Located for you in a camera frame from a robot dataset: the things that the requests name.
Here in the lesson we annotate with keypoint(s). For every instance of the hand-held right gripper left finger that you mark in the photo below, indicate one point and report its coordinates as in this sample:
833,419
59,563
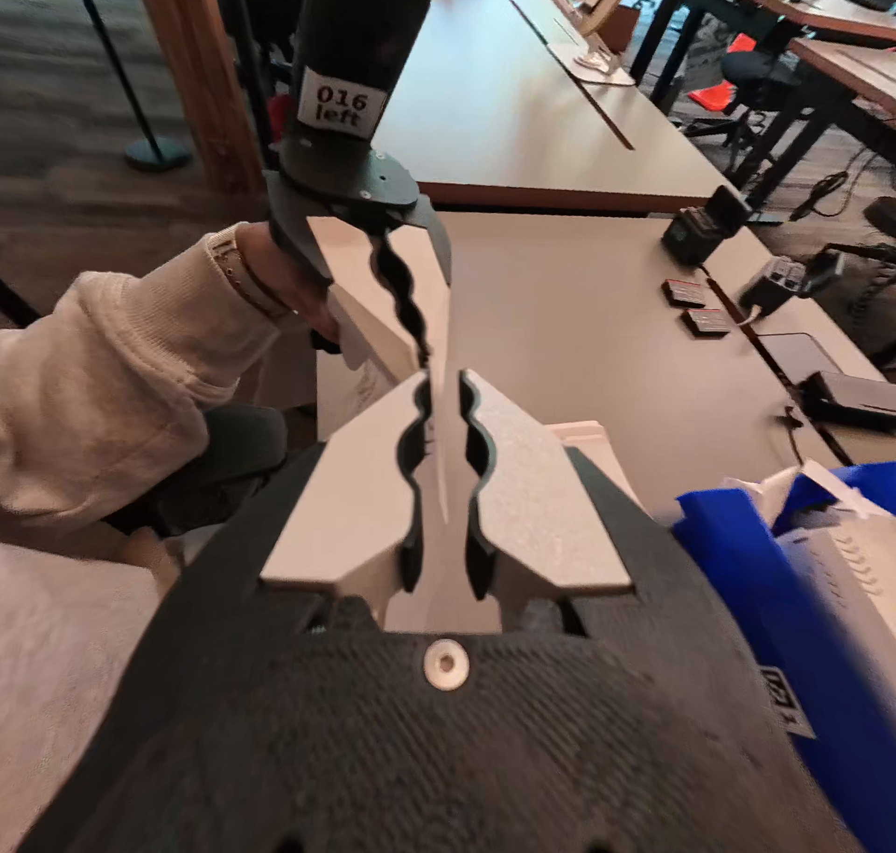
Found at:
336,510

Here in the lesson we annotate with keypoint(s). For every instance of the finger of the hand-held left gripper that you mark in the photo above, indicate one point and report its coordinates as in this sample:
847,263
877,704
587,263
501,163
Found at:
430,286
350,272

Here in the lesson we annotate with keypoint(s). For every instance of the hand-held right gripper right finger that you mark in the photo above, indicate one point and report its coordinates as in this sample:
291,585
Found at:
546,510

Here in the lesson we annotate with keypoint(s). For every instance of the person's left forearm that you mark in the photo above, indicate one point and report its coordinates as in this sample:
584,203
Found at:
105,391

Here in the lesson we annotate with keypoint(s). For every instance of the person's left hand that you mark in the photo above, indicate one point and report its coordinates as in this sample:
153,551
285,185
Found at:
294,286

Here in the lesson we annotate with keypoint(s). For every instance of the black chair seat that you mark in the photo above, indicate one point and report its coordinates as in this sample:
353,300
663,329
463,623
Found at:
231,447

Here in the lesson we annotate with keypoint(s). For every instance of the wooden pillar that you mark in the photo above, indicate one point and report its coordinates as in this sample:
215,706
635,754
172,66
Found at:
189,62

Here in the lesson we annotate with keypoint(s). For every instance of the blue plastic bin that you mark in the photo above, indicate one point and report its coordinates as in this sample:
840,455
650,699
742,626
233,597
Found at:
735,587

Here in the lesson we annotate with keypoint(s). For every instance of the black stanchion pole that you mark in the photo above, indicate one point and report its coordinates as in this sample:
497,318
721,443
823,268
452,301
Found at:
157,153

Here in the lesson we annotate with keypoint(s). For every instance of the small black battery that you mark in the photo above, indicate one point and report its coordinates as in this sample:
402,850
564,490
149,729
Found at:
707,322
684,293

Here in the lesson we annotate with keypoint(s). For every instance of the beige panel on silver stand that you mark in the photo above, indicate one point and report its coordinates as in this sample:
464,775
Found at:
595,62

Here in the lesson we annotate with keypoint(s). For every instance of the black battery charger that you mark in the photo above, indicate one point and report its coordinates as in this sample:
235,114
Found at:
700,230

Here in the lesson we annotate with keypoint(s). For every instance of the person's leg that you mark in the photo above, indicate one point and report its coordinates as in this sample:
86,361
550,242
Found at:
63,657

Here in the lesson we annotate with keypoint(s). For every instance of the black rectangular box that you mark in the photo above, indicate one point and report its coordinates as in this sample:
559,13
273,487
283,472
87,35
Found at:
850,399

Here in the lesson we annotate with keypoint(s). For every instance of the black power adapter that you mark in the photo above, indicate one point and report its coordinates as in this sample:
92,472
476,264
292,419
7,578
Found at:
784,279

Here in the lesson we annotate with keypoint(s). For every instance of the orange object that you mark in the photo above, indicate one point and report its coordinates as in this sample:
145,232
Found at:
721,93

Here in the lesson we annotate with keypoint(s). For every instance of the black office chair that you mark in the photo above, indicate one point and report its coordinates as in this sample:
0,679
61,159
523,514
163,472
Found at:
759,76

